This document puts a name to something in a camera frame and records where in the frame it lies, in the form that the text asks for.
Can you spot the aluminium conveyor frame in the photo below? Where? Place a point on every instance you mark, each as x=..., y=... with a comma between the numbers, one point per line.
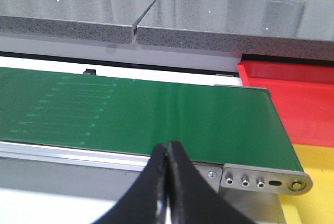
x=106, y=174

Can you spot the green conveyor belt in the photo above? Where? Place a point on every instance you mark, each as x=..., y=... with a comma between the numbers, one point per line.
x=217, y=124

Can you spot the grey stone slab right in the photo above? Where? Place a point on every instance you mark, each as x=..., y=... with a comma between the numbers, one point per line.
x=284, y=28

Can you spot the yellow plastic tray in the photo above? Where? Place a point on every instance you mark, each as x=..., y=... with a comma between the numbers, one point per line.
x=316, y=206

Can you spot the grey stone slab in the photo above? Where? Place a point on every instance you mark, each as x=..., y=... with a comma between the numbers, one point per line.
x=284, y=28
x=112, y=21

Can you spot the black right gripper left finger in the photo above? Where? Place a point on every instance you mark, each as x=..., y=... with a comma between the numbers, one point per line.
x=145, y=200

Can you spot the grey stone slab left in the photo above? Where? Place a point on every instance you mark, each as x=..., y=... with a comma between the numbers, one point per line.
x=112, y=21

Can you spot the red plastic tray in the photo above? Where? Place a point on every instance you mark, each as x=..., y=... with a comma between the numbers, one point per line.
x=302, y=95

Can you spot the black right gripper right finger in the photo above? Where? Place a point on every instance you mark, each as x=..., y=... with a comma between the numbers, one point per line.
x=192, y=199

